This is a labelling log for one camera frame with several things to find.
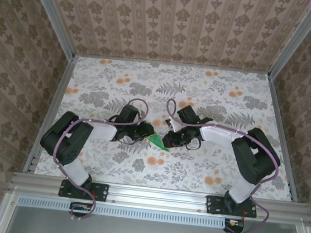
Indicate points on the aluminium side rail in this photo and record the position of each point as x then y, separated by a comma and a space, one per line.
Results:
50, 110
284, 122

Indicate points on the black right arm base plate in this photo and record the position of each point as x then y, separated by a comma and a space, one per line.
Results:
214, 204

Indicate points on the floral printed table cover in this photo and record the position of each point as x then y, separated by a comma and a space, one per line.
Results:
152, 166

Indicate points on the green cloth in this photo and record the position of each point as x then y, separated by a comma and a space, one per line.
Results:
157, 140

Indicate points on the aluminium frame post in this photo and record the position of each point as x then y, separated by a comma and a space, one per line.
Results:
52, 12
293, 39

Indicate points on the long aluminium frame rail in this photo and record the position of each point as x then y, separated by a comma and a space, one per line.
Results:
157, 197

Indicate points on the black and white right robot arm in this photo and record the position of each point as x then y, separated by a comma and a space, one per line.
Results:
255, 156

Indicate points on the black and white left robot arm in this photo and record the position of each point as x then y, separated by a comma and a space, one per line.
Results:
66, 137

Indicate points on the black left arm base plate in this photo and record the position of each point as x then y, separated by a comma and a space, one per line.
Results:
102, 192

